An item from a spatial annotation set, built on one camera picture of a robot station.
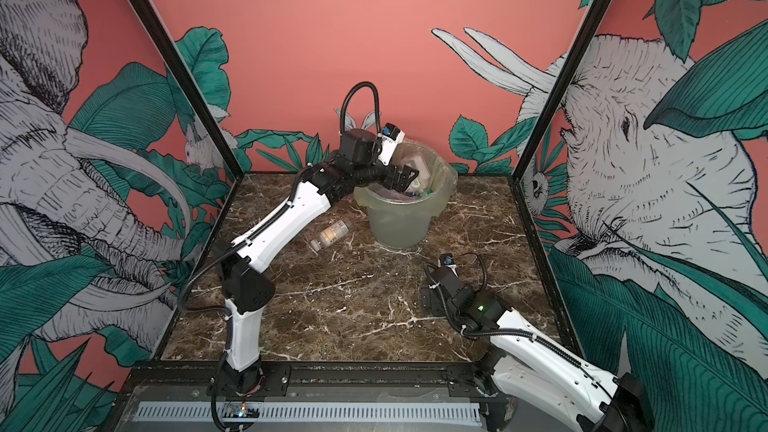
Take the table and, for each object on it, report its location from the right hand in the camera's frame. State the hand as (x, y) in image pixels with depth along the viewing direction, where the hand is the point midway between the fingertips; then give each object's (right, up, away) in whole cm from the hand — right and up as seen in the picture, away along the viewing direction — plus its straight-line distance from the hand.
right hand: (435, 291), depth 79 cm
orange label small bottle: (-33, +13, +18) cm, 39 cm away
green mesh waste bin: (-9, +18, +12) cm, 24 cm away
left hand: (-8, +35, -5) cm, 36 cm away
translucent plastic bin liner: (-1, +27, 0) cm, 27 cm away
